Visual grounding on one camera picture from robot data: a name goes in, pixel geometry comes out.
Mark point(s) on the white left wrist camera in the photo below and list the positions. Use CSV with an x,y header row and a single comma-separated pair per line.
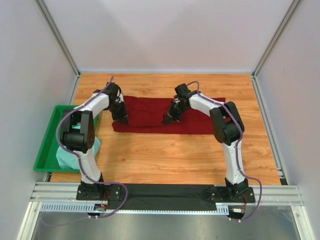
x,y
120,97

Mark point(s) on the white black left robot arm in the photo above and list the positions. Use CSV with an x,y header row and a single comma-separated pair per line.
x,y
76,135

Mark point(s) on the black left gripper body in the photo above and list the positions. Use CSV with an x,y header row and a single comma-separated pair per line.
x,y
118,110

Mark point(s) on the slotted white cable duct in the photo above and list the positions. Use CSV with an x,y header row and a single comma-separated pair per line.
x,y
95,208

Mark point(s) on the aluminium frame rail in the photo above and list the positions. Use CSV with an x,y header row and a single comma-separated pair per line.
x,y
54,192

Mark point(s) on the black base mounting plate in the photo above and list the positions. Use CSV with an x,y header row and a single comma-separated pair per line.
x,y
173,196

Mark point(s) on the light teal t-shirt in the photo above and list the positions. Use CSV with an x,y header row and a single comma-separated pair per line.
x,y
68,160

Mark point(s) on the right aluminium corner post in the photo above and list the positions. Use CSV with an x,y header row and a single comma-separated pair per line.
x,y
294,5

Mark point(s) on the aluminium corner post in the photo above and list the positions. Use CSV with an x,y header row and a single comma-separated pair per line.
x,y
57,35
294,5

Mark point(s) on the dark red t-shirt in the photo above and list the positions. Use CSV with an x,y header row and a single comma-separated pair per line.
x,y
150,116

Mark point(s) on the left aluminium corner post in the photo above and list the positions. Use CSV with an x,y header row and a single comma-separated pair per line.
x,y
57,35

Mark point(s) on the green plastic tray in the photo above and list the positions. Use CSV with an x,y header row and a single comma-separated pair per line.
x,y
51,157

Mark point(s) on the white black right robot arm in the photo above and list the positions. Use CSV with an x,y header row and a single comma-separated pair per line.
x,y
227,126

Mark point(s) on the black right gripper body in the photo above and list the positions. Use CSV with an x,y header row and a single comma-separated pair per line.
x,y
176,110

